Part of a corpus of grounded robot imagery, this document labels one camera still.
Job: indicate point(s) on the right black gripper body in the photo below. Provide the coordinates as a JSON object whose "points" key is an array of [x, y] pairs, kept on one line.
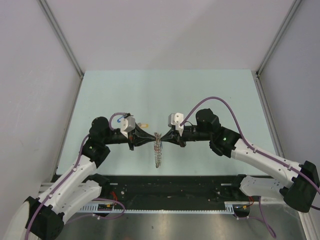
{"points": [[184, 137]]}

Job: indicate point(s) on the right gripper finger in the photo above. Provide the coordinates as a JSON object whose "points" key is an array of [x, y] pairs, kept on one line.
{"points": [[169, 135], [170, 139]]}

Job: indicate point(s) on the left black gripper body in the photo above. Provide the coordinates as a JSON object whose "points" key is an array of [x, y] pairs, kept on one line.
{"points": [[131, 139]]}

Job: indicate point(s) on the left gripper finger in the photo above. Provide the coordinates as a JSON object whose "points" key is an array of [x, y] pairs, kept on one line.
{"points": [[142, 131], [142, 140]]}

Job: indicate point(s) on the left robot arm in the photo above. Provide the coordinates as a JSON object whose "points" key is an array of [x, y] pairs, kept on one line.
{"points": [[79, 185]]}

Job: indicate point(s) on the key with yellow tag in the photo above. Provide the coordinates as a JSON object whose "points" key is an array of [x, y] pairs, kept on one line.
{"points": [[143, 125]]}

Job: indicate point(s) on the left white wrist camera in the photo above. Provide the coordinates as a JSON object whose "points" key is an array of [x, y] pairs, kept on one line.
{"points": [[127, 125]]}

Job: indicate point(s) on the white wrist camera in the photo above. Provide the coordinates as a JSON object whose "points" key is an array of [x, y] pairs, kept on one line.
{"points": [[127, 125], [175, 120]]}

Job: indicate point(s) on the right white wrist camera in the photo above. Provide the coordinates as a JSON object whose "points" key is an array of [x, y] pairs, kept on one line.
{"points": [[175, 120]]}

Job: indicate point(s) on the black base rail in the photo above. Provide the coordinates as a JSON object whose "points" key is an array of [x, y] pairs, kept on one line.
{"points": [[186, 194]]}

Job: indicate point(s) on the left aluminium frame post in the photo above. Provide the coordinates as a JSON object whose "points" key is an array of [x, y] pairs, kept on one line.
{"points": [[57, 30]]}

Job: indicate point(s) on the aluminium frame post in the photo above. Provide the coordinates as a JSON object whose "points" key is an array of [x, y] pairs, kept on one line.
{"points": [[57, 30], [279, 35]]}

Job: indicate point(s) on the right aluminium frame post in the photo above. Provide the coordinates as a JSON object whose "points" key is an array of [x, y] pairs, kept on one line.
{"points": [[279, 35]]}

